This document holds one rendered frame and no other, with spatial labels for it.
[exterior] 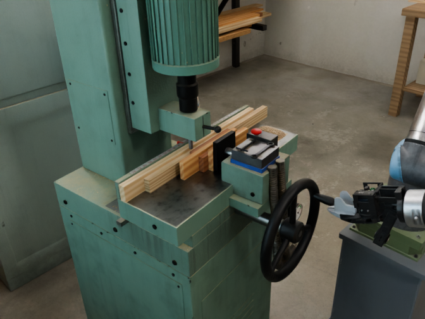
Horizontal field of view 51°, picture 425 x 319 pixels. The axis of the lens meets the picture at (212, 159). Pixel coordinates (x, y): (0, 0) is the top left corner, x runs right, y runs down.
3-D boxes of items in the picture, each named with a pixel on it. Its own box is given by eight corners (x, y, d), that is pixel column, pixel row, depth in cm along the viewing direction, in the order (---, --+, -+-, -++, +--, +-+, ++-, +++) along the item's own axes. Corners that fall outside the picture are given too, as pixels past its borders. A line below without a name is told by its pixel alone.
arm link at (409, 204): (436, 216, 108) (424, 237, 101) (415, 214, 111) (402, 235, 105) (430, 182, 105) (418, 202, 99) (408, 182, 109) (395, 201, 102)
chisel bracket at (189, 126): (196, 147, 122) (194, 119, 118) (159, 134, 130) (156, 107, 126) (212, 137, 127) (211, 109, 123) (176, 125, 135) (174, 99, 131)
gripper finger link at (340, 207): (324, 193, 120) (357, 194, 114) (329, 212, 122) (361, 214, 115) (319, 199, 118) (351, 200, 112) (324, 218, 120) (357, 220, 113)
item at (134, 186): (126, 203, 115) (123, 187, 113) (120, 200, 116) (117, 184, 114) (253, 121, 156) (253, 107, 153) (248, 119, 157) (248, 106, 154)
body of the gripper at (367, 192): (360, 181, 116) (408, 181, 108) (367, 210, 118) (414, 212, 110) (349, 195, 111) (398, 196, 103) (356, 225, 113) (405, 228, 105)
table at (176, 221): (207, 264, 103) (207, 244, 100) (119, 217, 120) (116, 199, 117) (323, 157, 144) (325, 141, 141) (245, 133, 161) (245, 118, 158)
